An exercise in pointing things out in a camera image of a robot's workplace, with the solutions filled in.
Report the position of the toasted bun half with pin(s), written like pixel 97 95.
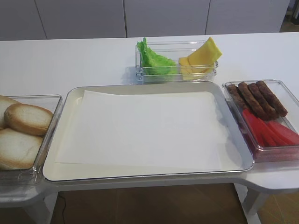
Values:
pixel 29 119

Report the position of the green lettuce leaf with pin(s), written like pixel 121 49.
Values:
pixel 154 63

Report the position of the clear lettuce cheese container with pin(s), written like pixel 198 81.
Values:
pixel 173 51

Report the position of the flat yellow cheese slices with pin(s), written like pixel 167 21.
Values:
pixel 190 73

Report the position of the upright yellow cheese slice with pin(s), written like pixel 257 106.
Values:
pixel 207 54

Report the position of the white paper sheet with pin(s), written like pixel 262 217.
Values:
pixel 179 130

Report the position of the white serving tray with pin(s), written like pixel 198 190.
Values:
pixel 235 156

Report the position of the brown patty leftmost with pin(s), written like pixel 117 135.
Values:
pixel 236 96

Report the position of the brown patty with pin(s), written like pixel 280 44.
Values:
pixel 252 102
pixel 236 96
pixel 271 98
pixel 267 112

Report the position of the red tomato slice left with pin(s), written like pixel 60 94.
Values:
pixel 253 125

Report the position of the red tomato slice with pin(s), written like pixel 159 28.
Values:
pixel 253 125
pixel 271 138
pixel 284 133

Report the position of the clear meat tomato container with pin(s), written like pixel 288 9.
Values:
pixel 291 120

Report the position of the red tomato slice middle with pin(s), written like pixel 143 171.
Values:
pixel 271 138

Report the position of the clear left bread container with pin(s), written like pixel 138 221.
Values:
pixel 29 176

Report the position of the red tomato slice right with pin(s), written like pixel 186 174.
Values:
pixel 284 133

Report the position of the brown patty rightmost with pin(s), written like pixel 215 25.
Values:
pixel 271 98

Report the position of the toasted bun front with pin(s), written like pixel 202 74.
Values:
pixel 18 150

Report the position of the toasted bun rear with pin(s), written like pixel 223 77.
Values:
pixel 5 102

